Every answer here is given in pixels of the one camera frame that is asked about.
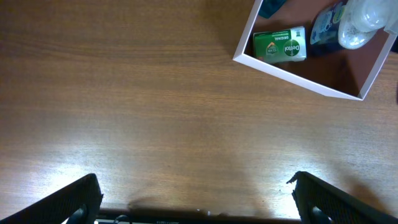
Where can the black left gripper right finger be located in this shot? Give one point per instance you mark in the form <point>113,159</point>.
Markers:
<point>320,202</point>

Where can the green Listerine mouthwash bottle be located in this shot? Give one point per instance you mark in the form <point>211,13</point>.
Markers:
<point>270,7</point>

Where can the green soap bar box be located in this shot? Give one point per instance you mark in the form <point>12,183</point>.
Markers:
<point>280,46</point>

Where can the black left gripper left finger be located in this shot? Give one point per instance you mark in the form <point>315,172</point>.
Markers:
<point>79,202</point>

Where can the clear blue soap pump bottle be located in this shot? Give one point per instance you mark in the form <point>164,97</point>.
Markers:
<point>351,24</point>

